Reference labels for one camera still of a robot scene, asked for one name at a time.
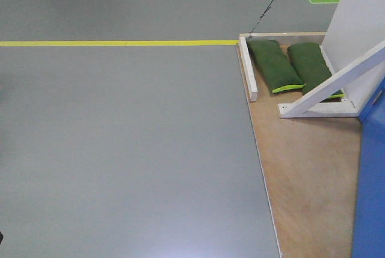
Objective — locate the blue door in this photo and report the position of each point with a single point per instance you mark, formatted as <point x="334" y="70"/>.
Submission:
<point x="368" y="234"/>

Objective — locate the far white edge batten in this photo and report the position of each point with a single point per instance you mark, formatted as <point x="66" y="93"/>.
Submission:
<point x="246" y="64"/>

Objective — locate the left green sandbag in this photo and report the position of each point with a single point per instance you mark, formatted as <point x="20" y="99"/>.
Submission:
<point x="279" y="75"/>

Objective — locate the green sandbag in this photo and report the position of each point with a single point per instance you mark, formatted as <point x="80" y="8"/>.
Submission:
<point x="309" y="63"/>
<point x="279" y="75"/>

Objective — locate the far white wooden brace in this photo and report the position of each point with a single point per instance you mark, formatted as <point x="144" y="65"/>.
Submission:
<point x="311" y="105"/>

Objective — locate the far white back batten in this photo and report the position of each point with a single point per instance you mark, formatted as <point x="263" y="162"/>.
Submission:
<point x="287" y="38"/>

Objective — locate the right green sandbag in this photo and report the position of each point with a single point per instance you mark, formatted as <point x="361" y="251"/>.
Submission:
<point x="309" y="63"/>

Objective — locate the plywood base platform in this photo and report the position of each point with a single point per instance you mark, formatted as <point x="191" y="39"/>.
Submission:
<point x="310" y="168"/>

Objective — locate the white wall panel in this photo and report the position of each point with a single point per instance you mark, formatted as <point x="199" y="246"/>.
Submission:
<point x="356" y="27"/>

